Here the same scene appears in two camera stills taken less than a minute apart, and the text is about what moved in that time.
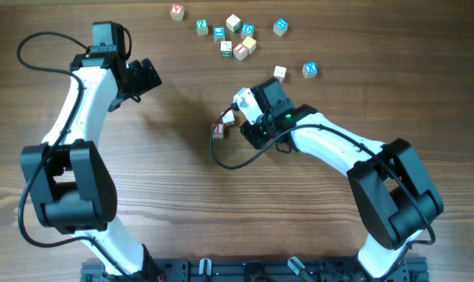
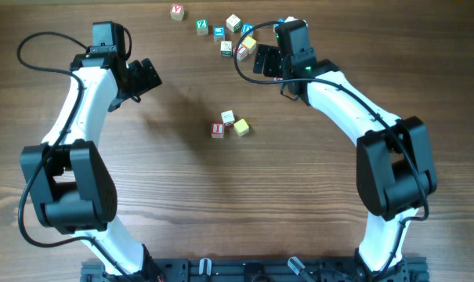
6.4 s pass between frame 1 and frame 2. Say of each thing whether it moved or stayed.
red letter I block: stayed
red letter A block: stayed
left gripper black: stayed
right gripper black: moved
